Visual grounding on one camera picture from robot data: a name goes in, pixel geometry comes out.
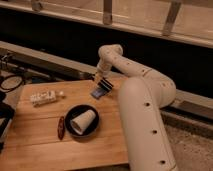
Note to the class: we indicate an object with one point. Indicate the black equipment at left edge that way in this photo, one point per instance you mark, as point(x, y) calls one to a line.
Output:
point(6, 116)

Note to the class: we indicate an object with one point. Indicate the white paper cup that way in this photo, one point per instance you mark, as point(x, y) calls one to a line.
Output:
point(82, 121)

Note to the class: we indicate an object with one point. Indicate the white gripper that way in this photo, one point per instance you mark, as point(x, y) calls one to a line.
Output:
point(98, 77)

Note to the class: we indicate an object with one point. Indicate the black round bowl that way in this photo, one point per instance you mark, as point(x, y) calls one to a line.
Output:
point(74, 112)

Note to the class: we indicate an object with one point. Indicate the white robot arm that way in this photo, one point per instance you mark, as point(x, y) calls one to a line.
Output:
point(140, 98)

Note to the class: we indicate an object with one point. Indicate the wooden board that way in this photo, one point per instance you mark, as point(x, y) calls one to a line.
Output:
point(32, 143)

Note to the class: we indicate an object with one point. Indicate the black round ring object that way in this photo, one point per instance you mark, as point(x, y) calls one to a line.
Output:
point(11, 82)

